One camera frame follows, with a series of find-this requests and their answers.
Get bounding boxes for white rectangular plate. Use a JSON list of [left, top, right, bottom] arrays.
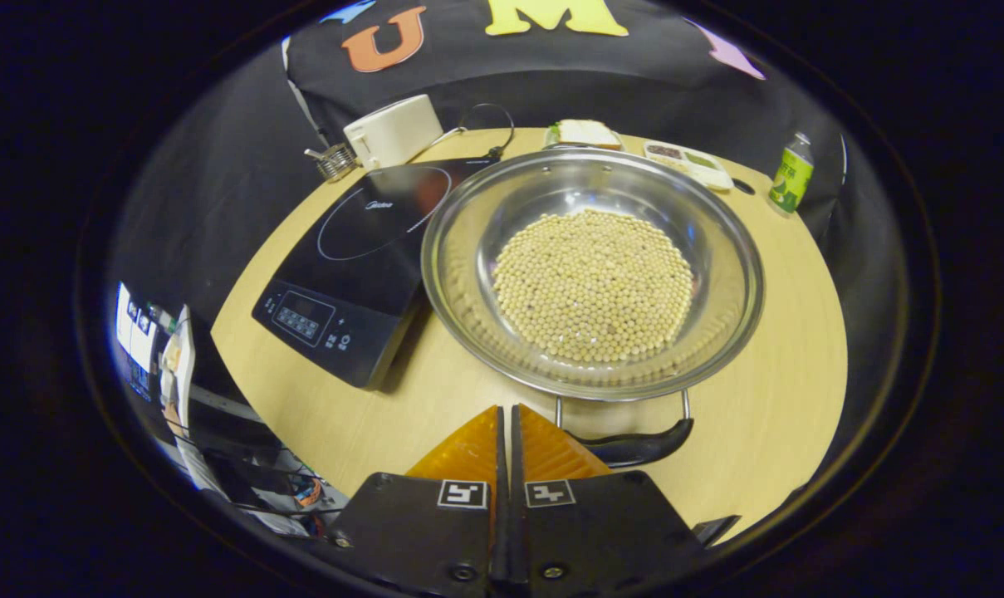
[[543, 125, 627, 153]]

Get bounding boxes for pile of soybeans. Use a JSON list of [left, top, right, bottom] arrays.
[[492, 208, 695, 365]]

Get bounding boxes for metal wire utensil holder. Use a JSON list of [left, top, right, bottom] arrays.
[[315, 141, 360, 182]]

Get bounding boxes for black power cable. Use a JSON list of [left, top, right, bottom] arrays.
[[460, 103, 517, 160]]

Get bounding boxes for bright screen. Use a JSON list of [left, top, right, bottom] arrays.
[[115, 282, 159, 401]]

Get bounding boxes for white toaster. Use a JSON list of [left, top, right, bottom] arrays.
[[343, 94, 444, 171]]

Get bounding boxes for white divided bean dish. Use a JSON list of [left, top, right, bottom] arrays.
[[643, 140, 735, 192]]

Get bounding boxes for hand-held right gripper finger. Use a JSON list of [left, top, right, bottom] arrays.
[[323, 405, 508, 598], [510, 404, 710, 598]]

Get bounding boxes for black induction cooktop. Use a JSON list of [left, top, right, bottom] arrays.
[[251, 158, 502, 390]]

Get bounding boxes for stainless steel pot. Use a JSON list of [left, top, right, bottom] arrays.
[[421, 148, 766, 468]]

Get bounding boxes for sandwich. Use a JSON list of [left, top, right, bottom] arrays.
[[556, 119, 623, 150]]

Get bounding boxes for green drink bottle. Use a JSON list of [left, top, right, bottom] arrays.
[[767, 131, 815, 215]]

